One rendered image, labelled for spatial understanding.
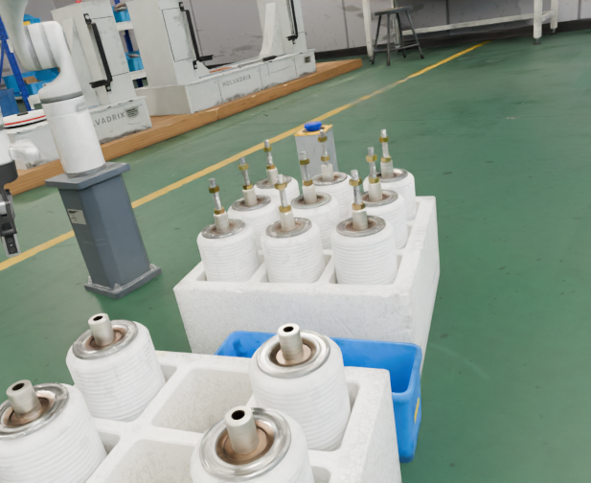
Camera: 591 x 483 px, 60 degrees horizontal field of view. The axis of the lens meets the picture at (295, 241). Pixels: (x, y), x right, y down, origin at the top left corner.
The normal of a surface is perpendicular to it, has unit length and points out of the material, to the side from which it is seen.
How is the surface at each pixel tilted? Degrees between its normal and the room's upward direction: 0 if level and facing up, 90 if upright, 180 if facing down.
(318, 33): 90
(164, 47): 90
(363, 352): 88
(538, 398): 0
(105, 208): 90
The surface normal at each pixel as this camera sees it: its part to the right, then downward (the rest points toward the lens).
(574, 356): -0.16, -0.90
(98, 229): 0.16, 0.35
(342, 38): -0.57, 0.42
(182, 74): 0.80, 0.11
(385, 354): -0.35, 0.40
